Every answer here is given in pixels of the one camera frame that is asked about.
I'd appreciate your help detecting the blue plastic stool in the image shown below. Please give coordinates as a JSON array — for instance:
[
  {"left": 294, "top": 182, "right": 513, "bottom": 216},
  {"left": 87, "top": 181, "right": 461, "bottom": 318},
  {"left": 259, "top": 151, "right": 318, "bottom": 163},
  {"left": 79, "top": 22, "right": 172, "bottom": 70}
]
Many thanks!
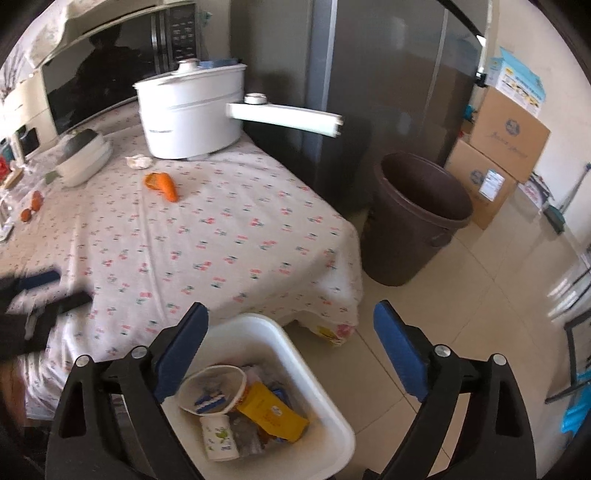
[{"left": 560, "top": 387, "right": 591, "bottom": 435}]

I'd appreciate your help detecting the clear plastic bag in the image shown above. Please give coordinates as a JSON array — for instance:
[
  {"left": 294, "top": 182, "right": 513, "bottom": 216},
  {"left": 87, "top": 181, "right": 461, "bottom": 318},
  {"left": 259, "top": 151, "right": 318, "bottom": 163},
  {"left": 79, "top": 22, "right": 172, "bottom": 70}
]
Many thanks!
[{"left": 229, "top": 363, "right": 297, "bottom": 457}]

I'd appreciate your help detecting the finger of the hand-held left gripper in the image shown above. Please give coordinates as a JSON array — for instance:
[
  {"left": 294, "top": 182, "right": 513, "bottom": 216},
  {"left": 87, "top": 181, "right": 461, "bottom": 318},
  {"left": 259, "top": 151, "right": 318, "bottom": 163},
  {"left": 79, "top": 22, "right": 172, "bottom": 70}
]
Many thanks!
[
  {"left": 0, "top": 270, "right": 62, "bottom": 296},
  {"left": 41, "top": 290, "right": 94, "bottom": 320}
]

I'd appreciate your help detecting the black microwave oven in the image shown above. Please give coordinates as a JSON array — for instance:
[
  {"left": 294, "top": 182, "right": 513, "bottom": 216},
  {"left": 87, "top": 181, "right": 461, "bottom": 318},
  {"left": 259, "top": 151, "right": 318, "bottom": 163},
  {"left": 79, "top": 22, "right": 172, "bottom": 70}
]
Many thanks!
[{"left": 39, "top": 2, "right": 202, "bottom": 138}]

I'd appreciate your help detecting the black metal chair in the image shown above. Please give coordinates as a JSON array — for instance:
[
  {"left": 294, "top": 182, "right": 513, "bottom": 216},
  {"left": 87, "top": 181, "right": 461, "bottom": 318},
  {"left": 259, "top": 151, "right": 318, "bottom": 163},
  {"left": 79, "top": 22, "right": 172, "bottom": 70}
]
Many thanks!
[{"left": 544, "top": 308, "right": 591, "bottom": 405}]

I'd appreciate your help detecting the cream appliance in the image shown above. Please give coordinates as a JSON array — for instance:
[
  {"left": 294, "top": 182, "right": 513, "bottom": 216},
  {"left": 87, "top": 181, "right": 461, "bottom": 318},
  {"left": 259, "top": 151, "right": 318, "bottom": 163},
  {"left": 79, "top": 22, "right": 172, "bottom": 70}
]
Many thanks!
[{"left": 0, "top": 68, "right": 60, "bottom": 163}]

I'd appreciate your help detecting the floral tablecloth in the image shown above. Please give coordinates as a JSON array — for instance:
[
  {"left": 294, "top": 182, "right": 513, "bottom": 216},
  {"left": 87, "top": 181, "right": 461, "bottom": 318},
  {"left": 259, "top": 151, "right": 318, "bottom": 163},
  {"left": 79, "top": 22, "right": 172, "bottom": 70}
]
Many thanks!
[{"left": 0, "top": 99, "right": 364, "bottom": 422}]

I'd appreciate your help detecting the white green-print small carton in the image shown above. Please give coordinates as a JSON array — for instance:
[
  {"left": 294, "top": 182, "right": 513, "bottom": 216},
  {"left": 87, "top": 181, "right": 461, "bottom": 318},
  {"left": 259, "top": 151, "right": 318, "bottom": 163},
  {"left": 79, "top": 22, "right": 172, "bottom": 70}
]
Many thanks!
[{"left": 199, "top": 414, "right": 240, "bottom": 463}]

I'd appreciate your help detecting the flat printed packet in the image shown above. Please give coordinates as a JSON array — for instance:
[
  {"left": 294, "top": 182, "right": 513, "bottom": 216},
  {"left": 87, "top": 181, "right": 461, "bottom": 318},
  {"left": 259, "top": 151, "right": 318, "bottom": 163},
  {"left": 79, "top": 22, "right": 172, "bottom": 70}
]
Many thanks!
[{"left": 516, "top": 170, "right": 553, "bottom": 209}]

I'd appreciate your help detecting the blue and white box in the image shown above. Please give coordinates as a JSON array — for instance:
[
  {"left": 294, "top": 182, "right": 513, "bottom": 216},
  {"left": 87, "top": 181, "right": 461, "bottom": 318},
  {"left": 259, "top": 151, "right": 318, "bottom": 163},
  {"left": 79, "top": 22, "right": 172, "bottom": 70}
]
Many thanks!
[{"left": 484, "top": 45, "right": 547, "bottom": 119}]

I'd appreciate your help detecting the small brown cardboard box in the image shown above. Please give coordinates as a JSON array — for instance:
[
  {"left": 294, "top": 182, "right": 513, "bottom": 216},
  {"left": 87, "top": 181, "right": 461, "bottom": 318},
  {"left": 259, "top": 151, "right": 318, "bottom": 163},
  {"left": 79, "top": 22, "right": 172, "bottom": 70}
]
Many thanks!
[{"left": 470, "top": 85, "right": 553, "bottom": 184}]

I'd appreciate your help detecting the grey refrigerator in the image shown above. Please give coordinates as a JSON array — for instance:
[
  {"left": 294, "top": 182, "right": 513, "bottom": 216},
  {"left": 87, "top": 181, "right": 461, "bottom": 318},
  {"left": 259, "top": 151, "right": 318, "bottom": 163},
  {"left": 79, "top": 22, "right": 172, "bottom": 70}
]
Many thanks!
[{"left": 230, "top": 0, "right": 491, "bottom": 219}]

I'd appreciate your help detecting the orange carrot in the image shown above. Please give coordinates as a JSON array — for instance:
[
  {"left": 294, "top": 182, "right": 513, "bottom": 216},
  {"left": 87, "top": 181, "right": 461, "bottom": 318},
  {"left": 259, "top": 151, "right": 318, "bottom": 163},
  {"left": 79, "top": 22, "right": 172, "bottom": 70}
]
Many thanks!
[{"left": 145, "top": 171, "right": 179, "bottom": 203}]

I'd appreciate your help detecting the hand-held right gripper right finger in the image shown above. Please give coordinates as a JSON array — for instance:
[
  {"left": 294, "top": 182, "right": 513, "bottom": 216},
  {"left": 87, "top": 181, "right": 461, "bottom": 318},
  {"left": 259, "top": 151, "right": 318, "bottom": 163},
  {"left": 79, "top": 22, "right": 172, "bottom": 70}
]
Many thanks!
[{"left": 372, "top": 299, "right": 539, "bottom": 480}]

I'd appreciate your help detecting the red instant noodle cup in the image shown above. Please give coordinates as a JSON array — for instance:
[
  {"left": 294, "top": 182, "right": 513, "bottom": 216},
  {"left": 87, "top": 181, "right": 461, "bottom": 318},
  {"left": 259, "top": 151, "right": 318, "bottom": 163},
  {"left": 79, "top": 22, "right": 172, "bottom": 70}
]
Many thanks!
[{"left": 177, "top": 364, "right": 248, "bottom": 414}]

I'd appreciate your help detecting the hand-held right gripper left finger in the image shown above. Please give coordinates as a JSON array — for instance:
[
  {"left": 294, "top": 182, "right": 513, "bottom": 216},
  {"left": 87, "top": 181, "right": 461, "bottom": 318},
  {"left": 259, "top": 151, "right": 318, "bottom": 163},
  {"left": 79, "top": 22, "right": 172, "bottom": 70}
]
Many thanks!
[{"left": 45, "top": 302, "right": 210, "bottom": 480}]

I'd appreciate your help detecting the yellow foil packet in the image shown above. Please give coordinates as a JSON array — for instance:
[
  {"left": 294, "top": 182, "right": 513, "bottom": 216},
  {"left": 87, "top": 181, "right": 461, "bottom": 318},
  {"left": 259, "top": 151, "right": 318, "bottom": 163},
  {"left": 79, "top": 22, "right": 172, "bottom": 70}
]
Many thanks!
[{"left": 237, "top": 381, "right": 310, "bottom": 444}]

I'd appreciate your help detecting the white electric cooking pot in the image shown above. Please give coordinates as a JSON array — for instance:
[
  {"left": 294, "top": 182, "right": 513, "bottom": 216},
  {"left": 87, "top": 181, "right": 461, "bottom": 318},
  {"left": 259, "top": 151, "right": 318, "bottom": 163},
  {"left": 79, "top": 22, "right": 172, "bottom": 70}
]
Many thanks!
[{"left": 133, "top": 59, "right": 345, "bottom": 160}]

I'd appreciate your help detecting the person's left forearm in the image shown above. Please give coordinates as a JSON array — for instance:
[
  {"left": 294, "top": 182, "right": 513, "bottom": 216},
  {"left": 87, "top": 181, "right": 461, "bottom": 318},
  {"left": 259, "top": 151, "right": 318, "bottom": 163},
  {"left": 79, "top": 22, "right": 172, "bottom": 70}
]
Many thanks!
[{"left": 0, "top": 357, "right": 29, "bottom": 462}]

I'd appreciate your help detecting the large brown cardboard box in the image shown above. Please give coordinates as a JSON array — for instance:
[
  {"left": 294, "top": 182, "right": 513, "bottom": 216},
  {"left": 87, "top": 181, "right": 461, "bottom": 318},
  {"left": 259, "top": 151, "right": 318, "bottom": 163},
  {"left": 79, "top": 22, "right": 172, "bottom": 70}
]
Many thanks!
[{"left": 444, "top": 138, "right": 519, "bottom": 231}]

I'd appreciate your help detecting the broom with dustpan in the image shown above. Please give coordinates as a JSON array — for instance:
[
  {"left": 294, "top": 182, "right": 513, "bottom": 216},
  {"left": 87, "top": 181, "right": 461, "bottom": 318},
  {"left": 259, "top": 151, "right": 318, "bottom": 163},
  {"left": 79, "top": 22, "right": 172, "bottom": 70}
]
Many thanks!
[{"left": 544, "top": 161, "right": 591, "bottom": 234}]

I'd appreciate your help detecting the white knob pot lid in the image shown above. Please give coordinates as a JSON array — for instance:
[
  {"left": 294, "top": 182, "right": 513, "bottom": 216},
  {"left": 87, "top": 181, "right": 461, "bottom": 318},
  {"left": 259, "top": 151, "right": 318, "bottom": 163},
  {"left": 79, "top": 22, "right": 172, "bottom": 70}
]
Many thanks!
[{"left": 133, "top": 59, "right": 248, "bottom": 89}]

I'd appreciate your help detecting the white bowl at edge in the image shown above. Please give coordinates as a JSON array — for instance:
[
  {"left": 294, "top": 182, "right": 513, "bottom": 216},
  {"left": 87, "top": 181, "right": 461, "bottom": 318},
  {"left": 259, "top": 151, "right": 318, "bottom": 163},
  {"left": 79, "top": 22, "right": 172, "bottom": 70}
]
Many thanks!
[{"left": 54, "top": 128, "right": 112, "bottom": 188}]

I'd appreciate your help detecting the brown plastic bin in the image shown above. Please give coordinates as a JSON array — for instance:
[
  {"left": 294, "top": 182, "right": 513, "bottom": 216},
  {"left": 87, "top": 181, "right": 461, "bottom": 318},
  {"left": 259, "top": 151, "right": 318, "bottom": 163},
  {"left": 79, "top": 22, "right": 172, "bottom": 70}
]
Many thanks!
[{"left": 359, "top": 152, "right": 474, "bottom": 287}]

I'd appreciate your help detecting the white trash bin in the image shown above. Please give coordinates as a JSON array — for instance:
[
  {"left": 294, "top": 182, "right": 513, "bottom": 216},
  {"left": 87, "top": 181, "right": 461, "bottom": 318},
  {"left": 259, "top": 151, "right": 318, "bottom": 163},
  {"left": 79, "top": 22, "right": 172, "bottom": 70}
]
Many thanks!
[{"left": 159, "top": 313, "right": 356, "bottom": 480}]

